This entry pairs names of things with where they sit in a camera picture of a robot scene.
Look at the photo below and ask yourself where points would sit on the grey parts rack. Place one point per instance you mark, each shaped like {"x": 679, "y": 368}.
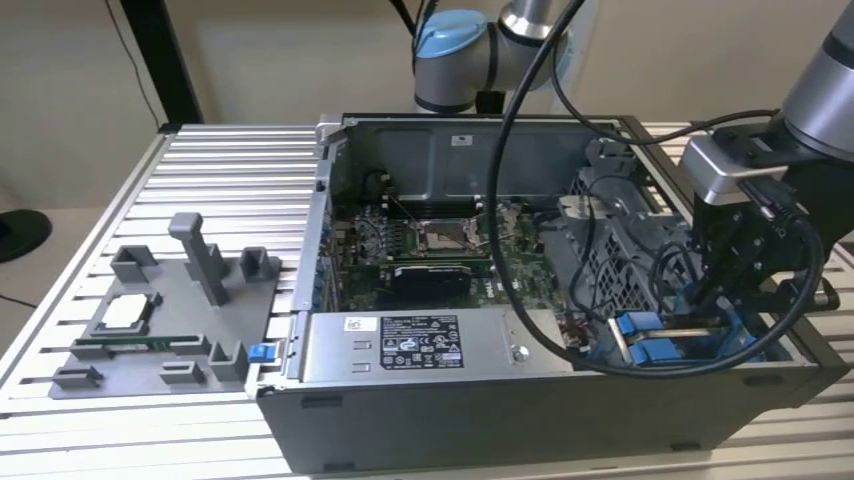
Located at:
{"x": 174, "y": 325}

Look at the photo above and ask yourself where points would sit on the dark grey PC case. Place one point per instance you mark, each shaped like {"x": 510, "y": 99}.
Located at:
{"x": 467, "y": 425}

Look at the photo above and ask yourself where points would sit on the black wrist mount bracket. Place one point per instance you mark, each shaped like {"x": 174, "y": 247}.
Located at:
{"x": 824, "y": 200}

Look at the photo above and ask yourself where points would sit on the black round base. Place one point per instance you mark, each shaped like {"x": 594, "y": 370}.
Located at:
{"x": 20, "y": 235}

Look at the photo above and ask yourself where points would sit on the black frame post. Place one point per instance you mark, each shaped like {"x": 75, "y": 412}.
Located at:
{"x": 160, "y": 60}

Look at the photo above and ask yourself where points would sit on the thin metal locking lever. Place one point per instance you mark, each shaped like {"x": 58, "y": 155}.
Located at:
{"x": 405, "y": 210}

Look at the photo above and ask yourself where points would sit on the green motherboard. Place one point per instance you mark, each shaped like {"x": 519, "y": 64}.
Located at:
{"x": 367, "y": 290}

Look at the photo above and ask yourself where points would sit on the blue disk carrier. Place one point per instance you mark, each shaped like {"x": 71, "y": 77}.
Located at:
{"x": 650, "y": 352}

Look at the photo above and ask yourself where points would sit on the blue case latch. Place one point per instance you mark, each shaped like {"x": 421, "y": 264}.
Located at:
{"x": 262, "y": 353}

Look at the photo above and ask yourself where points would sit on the silver power supply unit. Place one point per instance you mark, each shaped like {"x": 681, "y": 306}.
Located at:
{"x": 320, "y": 350}

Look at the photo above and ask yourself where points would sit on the silver chipset heatsink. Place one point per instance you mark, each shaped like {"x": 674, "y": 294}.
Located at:
{"x": 514, "y": 283}

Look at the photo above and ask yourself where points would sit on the green RAM stick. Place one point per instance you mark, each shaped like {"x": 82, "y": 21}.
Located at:
{"x": 154, "y": 343}

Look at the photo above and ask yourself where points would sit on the black graphics card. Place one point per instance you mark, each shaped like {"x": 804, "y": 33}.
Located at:
{"x": 427, "y": 287}

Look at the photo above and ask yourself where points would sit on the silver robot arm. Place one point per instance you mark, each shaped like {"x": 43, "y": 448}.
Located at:
{"x": 821, "y": 100}

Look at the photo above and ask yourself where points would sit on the silver CPU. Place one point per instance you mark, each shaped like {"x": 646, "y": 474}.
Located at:
{"x": 126, "y": 311}

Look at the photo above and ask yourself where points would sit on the hard disk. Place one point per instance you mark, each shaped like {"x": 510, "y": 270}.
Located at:
{"x": 634, "y": 322}

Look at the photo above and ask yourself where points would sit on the perforated metal drive cage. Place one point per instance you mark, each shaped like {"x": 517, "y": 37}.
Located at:
{"x": 617, "y": 250}

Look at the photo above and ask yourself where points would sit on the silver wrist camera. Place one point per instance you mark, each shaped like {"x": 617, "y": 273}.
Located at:
{"x": 714, "y": 170}

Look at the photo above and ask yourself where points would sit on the CPU socket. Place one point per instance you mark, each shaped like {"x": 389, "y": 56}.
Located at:
{"x": 443, "y": 235}

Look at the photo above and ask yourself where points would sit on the black RAM slot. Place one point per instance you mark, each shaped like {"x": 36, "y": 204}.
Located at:
{"x": 441, "y": 257}

